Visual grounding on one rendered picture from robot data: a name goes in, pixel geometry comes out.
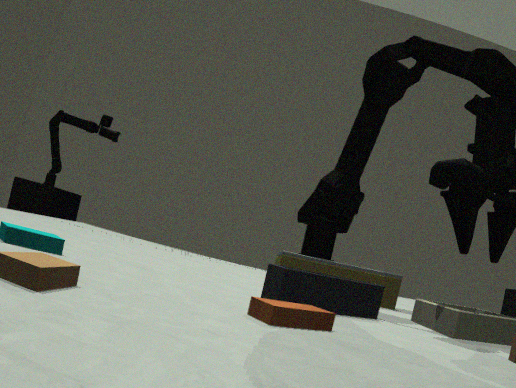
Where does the teal rectangular block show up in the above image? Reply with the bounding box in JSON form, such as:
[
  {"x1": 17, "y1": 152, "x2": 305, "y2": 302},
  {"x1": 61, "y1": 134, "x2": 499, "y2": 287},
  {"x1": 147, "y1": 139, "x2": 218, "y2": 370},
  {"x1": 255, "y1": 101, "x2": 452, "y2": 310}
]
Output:
[{"x1": 0, "y1": 221, "x2": 65, "y2": 255}]

